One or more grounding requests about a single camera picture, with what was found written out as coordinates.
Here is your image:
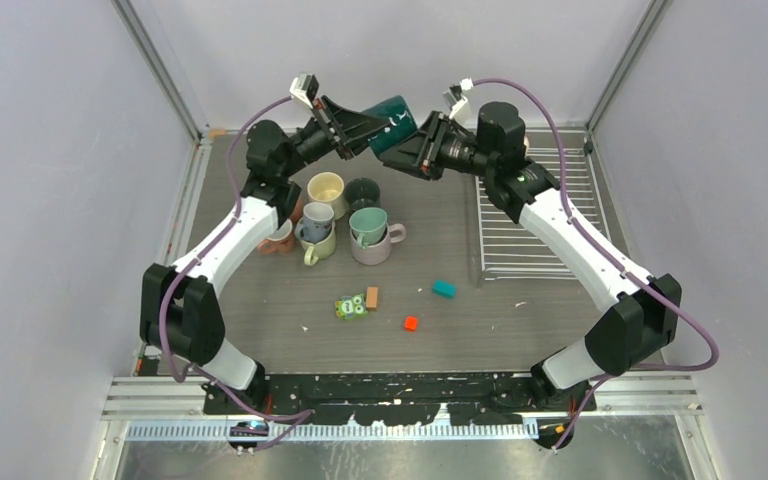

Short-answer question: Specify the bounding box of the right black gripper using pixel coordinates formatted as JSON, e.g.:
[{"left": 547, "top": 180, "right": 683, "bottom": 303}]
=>
[{"left": 378, "top": 112, "right": 495, "bottom": 183}]

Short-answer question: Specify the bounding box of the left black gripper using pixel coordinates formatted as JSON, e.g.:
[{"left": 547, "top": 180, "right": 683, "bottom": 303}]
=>
[{"left": 280, "top": 97, "right": 392, "bottom": 180}]

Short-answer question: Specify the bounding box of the dark teal mug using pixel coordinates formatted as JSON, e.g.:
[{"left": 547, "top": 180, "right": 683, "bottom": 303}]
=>
[{"left": 362, "top": 95, "right": 418, "bottom": 156}]

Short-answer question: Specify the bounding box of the dark grey mug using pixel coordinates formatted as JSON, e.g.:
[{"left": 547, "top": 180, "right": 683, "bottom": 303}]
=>
[{"left": 344, "top": 178, "right": 381, "bottom": 212}]

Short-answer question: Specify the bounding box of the cream ribbed mug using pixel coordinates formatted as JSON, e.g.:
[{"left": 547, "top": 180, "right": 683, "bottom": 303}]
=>
[{"left": 307, "top": 172, "right": 349, "bottom": 220}]

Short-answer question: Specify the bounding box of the pale green small mug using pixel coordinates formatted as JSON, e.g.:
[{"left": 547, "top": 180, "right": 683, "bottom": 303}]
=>
[{"left": 349, "top": 207, "right": 388, "bottom": 247}]

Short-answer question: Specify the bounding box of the blue grey small cup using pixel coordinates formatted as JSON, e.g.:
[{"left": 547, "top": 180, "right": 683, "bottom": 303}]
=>
[{"left": 295, "top": 202, "right": 335, "bottom": 244}]

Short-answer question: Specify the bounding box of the lilac pink mug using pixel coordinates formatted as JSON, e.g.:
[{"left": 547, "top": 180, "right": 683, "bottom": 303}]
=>
[{"left": 350, "top": 223, "right": 406, "bottom": 266}]

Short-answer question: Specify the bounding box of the light green cream mug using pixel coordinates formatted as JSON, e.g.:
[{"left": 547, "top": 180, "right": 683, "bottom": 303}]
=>
[{"left": 298, "top": 230, "right": 337, "bottom": 267}]

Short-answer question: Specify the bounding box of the terracotta small cup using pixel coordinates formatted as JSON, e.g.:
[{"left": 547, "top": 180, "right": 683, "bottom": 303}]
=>
[{"left": 257, "top": 219, "right": 296, "bottom": 254}]

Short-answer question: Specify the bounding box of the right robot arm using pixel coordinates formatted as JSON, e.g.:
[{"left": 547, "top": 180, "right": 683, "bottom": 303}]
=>
[{"left": 370, "top": 102, "right": 682, "bottom": 411}]

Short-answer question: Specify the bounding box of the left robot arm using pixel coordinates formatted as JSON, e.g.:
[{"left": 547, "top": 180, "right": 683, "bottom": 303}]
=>
[{"left": 139, "top": 96, "right": 390, "bottom": 414}]

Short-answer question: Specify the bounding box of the teal block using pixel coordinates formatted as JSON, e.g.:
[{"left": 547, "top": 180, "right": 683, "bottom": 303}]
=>
[{"left": 432, "top": 280, "right": 457, "bottom": 299}]

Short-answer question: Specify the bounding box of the tan wooden block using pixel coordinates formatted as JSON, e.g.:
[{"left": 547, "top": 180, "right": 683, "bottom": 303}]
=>
[{"left": 365, "top": 286, "right": 379, "bottom": 311}]

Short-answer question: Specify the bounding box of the green owl toy block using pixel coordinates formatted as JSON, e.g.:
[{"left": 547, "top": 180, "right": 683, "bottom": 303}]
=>
[{"left": 335, "top": 294, "right": 368, "bottom": 320}]

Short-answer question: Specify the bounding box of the red cube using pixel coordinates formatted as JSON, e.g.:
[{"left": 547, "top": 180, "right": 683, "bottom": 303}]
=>
[{"left": 403, "top": 316, "right": 419, "bottom": 332}]

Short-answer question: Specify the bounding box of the black base bar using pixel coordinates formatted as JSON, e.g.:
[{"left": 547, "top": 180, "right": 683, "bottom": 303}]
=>
[{"left": 201, "top": 372, "right": 595, "bottom": 427}]

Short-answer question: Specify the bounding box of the white wire dish rack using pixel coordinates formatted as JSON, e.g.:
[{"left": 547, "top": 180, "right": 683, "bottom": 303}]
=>
[{"left": 475, "top": 127, "right": 613, "bottom": 281}]

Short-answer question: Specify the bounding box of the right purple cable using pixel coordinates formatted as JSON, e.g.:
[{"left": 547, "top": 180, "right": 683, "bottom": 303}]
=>
[{"left": 460, "top": 77, "right": 721, "bottom": 452}]

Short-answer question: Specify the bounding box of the purple cable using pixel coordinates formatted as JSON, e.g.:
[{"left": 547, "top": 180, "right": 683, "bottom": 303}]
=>
[
  {"left": 157, "top": 96, "right": 316, "bottom": 453},
  {"left": 460, "top": 77, "right": 721, "bottom": 452}
]

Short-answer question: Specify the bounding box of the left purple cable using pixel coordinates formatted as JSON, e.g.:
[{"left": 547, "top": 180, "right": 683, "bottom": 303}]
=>
[{"left": 157, "top": 96, "right": 316, "bottom": 453}]

